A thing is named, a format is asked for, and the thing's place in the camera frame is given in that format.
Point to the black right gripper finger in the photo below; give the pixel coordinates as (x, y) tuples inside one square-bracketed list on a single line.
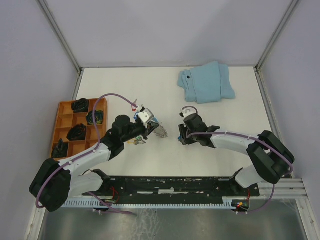
[(183, 132), (212, 129)]

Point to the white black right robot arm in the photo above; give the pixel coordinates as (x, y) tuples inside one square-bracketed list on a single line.
[(270, 158)]

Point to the white slotted cable duct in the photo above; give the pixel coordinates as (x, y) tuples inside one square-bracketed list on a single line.
[(91, 202)]

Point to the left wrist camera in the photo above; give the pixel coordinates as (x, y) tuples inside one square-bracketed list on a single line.
[(145, 115)]

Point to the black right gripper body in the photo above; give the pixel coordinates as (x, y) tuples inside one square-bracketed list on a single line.
[(193, 137)]

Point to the key with red tag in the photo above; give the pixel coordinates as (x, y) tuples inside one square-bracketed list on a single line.
[(134, 106)]

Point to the aluminium frame rail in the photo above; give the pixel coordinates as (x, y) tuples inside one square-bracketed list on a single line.
[(290, 69)]

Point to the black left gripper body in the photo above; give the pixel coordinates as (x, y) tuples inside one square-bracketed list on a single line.
[(136, 129)]

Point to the key with green tag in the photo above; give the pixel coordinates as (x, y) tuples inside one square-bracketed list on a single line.
[(139, 138)]

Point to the light blue folded cloth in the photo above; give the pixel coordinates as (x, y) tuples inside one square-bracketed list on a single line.
[(207, 83)]

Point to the orange compartment tray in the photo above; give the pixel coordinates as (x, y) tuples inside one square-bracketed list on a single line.
[(78, 125)]

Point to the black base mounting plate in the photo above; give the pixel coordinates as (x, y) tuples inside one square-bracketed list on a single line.
[(218, 186)]

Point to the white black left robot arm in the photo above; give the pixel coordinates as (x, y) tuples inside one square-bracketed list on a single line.
[(57, 181)]

